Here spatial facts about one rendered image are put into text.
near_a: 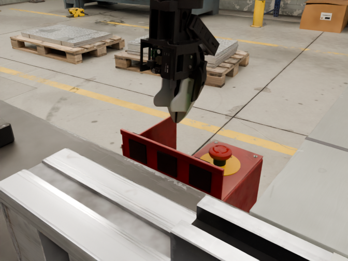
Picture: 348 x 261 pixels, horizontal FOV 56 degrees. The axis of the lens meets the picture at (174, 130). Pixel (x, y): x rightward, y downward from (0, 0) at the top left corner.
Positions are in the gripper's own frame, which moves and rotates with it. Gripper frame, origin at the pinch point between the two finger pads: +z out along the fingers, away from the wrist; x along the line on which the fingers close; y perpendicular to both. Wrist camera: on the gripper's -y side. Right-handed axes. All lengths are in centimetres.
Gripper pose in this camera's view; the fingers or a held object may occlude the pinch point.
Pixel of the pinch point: (179, 114)
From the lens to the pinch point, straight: 60.5
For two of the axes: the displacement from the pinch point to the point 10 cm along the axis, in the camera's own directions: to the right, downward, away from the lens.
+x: 8.0, 3.0, -5.2
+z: -0.6, 9.1, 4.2
